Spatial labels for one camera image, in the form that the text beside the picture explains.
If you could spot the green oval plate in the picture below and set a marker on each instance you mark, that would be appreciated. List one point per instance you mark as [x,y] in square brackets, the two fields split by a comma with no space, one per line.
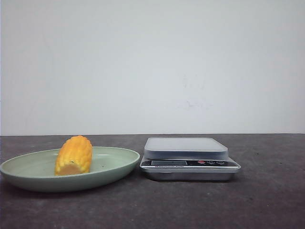
[35,171]

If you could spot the silver digital kitchen scale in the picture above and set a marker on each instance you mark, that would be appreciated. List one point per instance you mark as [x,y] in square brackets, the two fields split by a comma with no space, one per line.
[187,159]

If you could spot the yellow corn cob piece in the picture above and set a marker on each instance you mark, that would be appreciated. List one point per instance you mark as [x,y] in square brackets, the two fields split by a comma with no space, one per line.
[74,157]

